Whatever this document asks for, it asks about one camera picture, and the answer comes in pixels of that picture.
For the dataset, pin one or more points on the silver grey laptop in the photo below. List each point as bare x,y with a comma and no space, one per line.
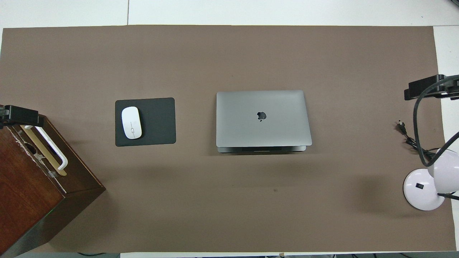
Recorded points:
263,129

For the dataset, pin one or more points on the dark brown wooden box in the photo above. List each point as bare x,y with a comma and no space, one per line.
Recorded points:
25,193

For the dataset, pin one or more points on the white desk lamp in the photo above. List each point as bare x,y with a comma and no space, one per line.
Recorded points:
416,193

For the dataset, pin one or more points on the white computer mouse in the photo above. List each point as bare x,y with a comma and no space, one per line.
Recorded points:
131,122

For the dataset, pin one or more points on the black mouse pad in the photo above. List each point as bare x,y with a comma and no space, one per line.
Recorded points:
157,122

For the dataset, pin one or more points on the brown table mat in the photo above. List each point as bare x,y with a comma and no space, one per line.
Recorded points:
251,215

